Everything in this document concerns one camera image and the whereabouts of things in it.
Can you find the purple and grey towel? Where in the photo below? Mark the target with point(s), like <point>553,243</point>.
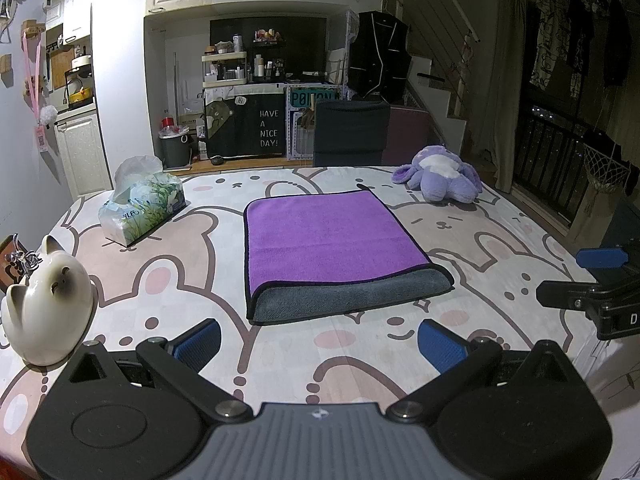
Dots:
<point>310,256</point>

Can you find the black hanging garment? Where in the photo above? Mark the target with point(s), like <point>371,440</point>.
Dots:
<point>378,60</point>

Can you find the black have a nice day curtain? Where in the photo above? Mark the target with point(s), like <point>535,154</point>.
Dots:
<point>248,125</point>

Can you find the white shelf rack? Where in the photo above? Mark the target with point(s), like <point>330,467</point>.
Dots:
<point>223,70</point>

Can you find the floral tissue pack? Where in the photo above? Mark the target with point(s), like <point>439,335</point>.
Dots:
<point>143,198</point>

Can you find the white kitchen cabinet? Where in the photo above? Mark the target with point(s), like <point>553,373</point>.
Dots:
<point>82,153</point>

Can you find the white ceramic cat figurine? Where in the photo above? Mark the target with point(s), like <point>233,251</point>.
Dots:
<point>46,315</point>

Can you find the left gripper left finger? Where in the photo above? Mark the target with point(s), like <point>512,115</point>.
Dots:
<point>176,364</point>

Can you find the yellow kettle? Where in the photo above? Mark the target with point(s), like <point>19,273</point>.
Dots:
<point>79,87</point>

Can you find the dark blue chair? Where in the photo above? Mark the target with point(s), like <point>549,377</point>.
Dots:
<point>350,133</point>

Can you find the maroon storage box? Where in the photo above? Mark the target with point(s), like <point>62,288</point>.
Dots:
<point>409,130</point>

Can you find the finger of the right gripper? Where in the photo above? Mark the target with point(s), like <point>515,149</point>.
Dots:
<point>601,258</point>
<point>567,295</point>

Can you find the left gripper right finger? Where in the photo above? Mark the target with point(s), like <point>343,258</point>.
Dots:
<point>463,366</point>

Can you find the purple plush bunny toy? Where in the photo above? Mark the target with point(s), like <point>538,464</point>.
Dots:
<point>440,175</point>

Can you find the poison sign crate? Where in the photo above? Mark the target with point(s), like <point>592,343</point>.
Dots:
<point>300,116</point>

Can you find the dark trash bin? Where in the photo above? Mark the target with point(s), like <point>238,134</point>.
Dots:
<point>176,144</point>

